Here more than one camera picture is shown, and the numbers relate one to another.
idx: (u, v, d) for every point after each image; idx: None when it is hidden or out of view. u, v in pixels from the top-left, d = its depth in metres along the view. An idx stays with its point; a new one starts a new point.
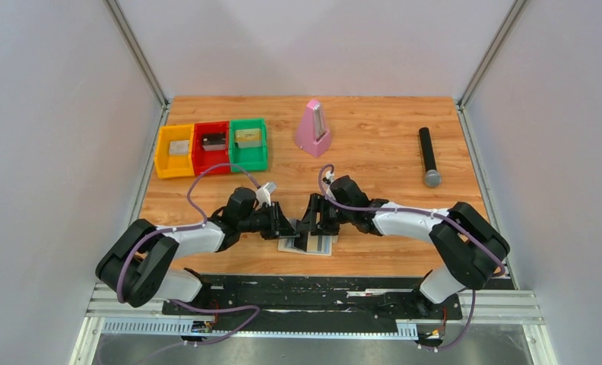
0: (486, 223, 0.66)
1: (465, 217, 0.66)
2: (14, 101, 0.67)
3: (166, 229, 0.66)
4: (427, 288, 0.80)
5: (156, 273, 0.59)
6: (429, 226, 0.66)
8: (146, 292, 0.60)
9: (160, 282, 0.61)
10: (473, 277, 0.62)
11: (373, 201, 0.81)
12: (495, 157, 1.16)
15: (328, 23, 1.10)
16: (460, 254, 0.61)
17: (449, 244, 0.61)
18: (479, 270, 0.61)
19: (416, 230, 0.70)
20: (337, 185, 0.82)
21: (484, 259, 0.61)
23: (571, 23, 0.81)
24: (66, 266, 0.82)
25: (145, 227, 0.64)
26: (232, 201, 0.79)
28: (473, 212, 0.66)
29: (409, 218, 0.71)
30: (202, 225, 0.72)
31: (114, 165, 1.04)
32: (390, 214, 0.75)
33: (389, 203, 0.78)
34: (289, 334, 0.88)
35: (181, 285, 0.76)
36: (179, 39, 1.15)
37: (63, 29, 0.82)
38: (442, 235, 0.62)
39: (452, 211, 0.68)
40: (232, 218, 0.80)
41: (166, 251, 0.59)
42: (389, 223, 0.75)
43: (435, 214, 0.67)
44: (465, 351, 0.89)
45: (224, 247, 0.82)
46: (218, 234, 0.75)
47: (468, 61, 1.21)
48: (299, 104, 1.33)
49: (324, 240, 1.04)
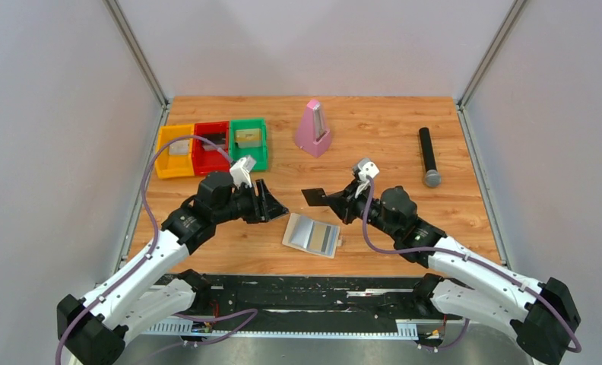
0: (573, 302, 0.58)
1: (559, 297, 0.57)
2: (15, 100, 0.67)
3: (93, 303, 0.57)
4: (441, 301, 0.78)
5: (100, 349, 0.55)
6: (521, 304, 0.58)
8: (107, 359, 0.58)
9: (115, 347, 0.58)
10: (553, 357, 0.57)
11: (424, 229, 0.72)
12: (495, 157, 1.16)
15: (328, 23, 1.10)
16: (552, 342, 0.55)
17: (546, 332, 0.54)
18: (561, 352, 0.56)
19: (490, 292, 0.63)
20: (391, 204, 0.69)
21: (567, 340, 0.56)
23: (571, 22, 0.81)
24: (68, 268, 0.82)
25: (68, 310, 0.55)
26: (204, 189, 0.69)
28: (568, 293, 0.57)
29: (489, 279, 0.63)
30: (147, 258, 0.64)
31: (113, 166, 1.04)
32: (454, 259, 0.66)
33: (446, 239, 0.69)
34: (289, 334, 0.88)
35: (161, 312, 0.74)
36: (179, 38, 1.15)
37: (64, 29, 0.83)
38: (543, 322, 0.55)
39: (544, 287, 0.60)
40: (206, 208, 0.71)
41: (93, 339, 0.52)
42: (451, 268, 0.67)
43: (527, 289, 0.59)
44: (465, 352, 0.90)
45: (195, 243, 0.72)
46: (175, 250, 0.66)
47: (469, 60, 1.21)
48: (299, 104, 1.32)
49: (329, 242, 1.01)
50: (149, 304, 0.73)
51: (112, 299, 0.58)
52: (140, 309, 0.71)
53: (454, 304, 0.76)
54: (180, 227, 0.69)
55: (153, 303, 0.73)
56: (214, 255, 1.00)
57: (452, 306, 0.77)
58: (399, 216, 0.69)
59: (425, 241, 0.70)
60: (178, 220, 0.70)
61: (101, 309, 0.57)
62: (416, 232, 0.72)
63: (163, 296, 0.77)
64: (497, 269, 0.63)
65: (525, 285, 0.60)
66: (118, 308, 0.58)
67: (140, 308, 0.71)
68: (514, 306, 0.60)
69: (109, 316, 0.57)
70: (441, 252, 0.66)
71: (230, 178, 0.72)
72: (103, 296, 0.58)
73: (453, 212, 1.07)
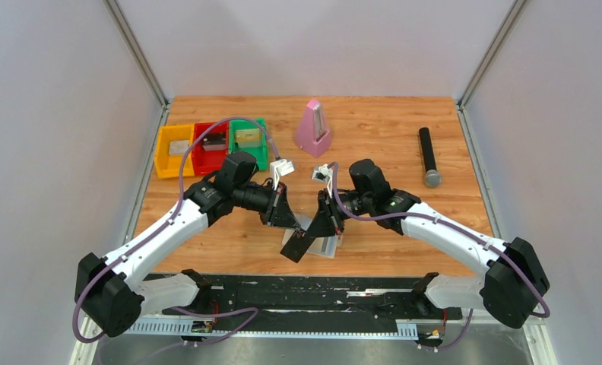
0: (540, 265, 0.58)
1: (523, 257, 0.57)
2: (15, 101, 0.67)
3: (115, 261, 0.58)
4: (432, 293, 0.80)
5: (119, 309, 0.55)
6: (483, 261, 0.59)
8: (122, 322, 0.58)
9: (132, 311, 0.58)
10: (517, 318, 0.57)
11: (397, 195, 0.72)
12: (495, 157, 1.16)
15: (328, 23, 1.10)
16: (513, 303, 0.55)
17: (504, 287, 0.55)
18: (526, 316, 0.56)
19: (457, 253, 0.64)
20: (358, 171, 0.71)
21: (533, 304, 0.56)
23: (571, 22, 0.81)
24: (68, 268, 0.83)
25: (90, 268, 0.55)
26: (229, 163, 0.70)
28: (531, 252, 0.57)
29: (451, 238, 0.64)
30: (169, 223, 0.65)
31: (112, 164, 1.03)
32: (425, 222, 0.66)
33: (419, 205, 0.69)
34: (289, 334, 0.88)
35: (171, 296, 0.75)
36: (179, 39, 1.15)
37: (64, 30, 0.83)
38: (500, 277, 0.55)
39: (509, 245, 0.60)
40: (227, 184, 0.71)
41: (113, 297, 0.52)
42: (423, 231, 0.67)
43: (490, 247, 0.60)
44: (465, 352, 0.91)
45: (213, 215, 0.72)
46: (197, 218, 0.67)
47: (469, 60, 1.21)
48: (299, 104, 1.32)
49: (329, 242, 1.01)
50: (161, 285, 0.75)
51: (134, 261, 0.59)
52: (152, 287, 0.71)
53: (443, 290, 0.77)
54: (201, 198, 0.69)
55: (164, 285, 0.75)
56: (214, 255, 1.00)
57: (441, 294, 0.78)
58: (368, 181, 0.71)
59: (400, 207, 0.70)
60: (199, 192, 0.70)
61: (122, 268, 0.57)
62: (390, 200, 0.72)
63: (170, 283, 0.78)
64: (460, 228, 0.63)
65: (489, 243, 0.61)
66: (139, 269, 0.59)
67: (154, 286, 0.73)
68: (477, 265, 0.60)
69: (130, 276, 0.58)
70: (413, 215, 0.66)
71: (255, 161, 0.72)
72: (125, 256, 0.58)
73: (453, 211, 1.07)
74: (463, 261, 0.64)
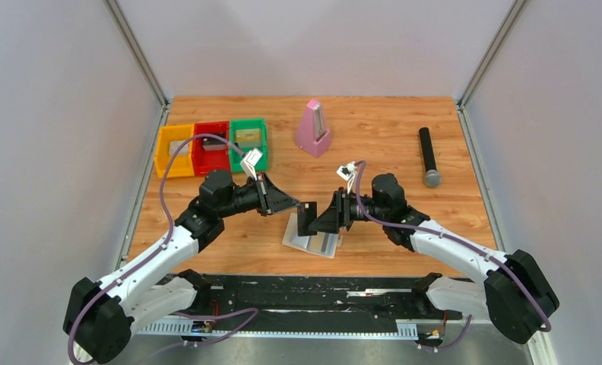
0: (543, 277, 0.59)
1: (524, 268, 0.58)
2: (15, 100, 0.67)
3: (110, 285, 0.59)
4: (435, 294, 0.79)
5: (112, 334, 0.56)
6: (484, 271, 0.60)
8: (113, 347, 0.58)
9: (123, 336, 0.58)
10: (521, 332, 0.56)
11: (413, 214, 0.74)
12: (495, 157, 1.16)
15: (328, 23, 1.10)
16: (514, 313, 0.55)
17: (504, 296, 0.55)
18: (531, 331, 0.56)
19: (460, 264, 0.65)
20: (380, 188, 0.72)
21: (537, 318, 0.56)
23: (571, 22, 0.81)
24: (68, 269, 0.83)
25: (83, 293, 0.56)
26: (204, 191, 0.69)
28: (533, 265, 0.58)
29: (457, 251, 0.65)
30: (163, 249, 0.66)
31: (112, 164, 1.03)
32: (432, 236, 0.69)
33: (429, 222, 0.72)
34: (289, 334, 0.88)
35: (168, 304, 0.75)
36: (179, 39, 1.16)
37: (64, 30, 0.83)
38: (499, 286, 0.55)
39: (510, 257, 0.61)
40: (211, 209, 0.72)
41: (109, 320, 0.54)
42: (428, 245, 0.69)
43: (490, 258, 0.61)
44: (465, 352, 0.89)
45: (205, 241, 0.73)
46: (189, 243, 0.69)
47: (469, 60, 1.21)
48: (299, 104, 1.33)
49: (329, 242, 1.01)
50: (155, 297, 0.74)
51: (129, 284, 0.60)
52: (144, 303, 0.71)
53: (445, 295, 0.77)
54: (191, 226, 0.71)
55: (156, 296, 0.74)
56: (214, 255, 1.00)
57: (443, 297, 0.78)
58: (388, 198, 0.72)
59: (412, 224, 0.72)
60: (190, 219, 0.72)
61: (118, 291, 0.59)
62: (404, 217, 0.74)
63: (164, 292, 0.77)
64: (466, 242, 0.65)
65: (490, 255, 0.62)
66: (133, 291, 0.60)
67: (146, 301, 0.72)
68: (479, 275, 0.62)
69: (125, 299, 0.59)
70: (420, 229, 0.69)
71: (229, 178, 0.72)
72: (120, 280, 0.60)
73: (453, 211, 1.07)
74: (465, 271, 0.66)
